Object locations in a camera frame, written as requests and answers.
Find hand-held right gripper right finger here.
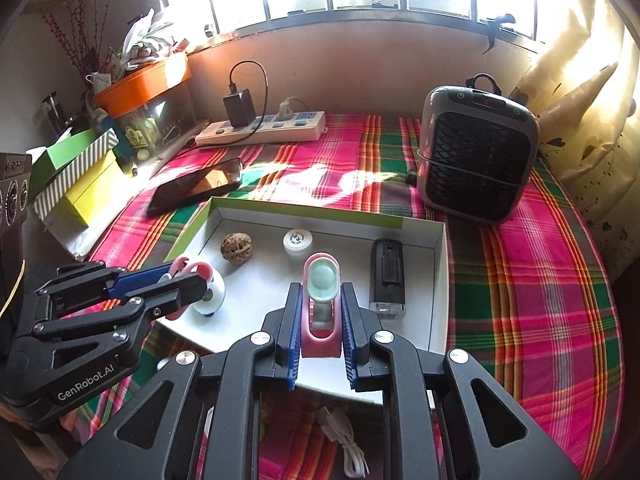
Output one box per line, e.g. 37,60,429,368
340,281,583,480

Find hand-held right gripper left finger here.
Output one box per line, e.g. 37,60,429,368
60,281,304,480

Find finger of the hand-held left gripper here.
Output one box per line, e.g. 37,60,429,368
15,274,208,385
22,260,173,323

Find white and pink round gadget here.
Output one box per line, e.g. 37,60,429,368
192,272,227,318

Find green white cardboard box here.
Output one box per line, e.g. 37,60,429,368
152,196,451,406

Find pink clip with mint pad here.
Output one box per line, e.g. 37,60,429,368
301,253,342,358

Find brown walnut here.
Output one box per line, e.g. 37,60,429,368
221,233,252,263

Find black flashlight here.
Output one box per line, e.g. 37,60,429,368
369,239,407,322

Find white round cap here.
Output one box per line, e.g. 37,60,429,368
282,228,314,259

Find white cable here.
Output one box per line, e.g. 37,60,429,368
315,406,371,478

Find white paper sheet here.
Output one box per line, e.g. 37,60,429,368
47,200,126,261

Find black smartphone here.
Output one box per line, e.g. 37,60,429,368
146,157,244,216

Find striped box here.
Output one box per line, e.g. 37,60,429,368
32,130,120,221

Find pink green plaid blanket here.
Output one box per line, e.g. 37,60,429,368
75,112,623,480

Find glass tank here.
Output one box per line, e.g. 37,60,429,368
107,82,211,161

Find white power strip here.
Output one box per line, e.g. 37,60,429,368
195,111,327,148

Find black charger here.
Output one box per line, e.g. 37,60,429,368
222,89,257,128

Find orange tray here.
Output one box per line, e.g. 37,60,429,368
94,52,192,116

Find grey space heater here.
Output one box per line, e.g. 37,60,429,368
417,74,541,225

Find pale leafy plant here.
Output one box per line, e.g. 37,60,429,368
120,7,173,68

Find red flower branches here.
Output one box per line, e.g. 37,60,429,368
42,0,126,81

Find cream heart print curtain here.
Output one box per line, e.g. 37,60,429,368
510,0,640,271

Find black charger cable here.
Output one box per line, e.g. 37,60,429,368
227,61,268,126

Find black strap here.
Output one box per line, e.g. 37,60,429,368
484,12,518,56

